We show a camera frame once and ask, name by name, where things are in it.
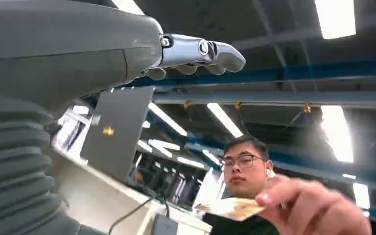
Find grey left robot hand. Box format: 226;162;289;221
0;0;246;118

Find person's hand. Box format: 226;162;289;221
255;174;373;235

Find printed card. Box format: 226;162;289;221
193;197;266;222

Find person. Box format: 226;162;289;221
202;135;280;235

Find eyeglasses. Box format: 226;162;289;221
221;154;266;169

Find grey laptop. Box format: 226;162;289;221
80;85;156;182

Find ribbed grey left arm sleeve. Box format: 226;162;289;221
0;92;106;235

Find dark box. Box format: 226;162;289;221
151;214;179;235

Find white desk partition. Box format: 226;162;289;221
47;146;213;235

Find black cable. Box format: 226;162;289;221
108;184;171;235

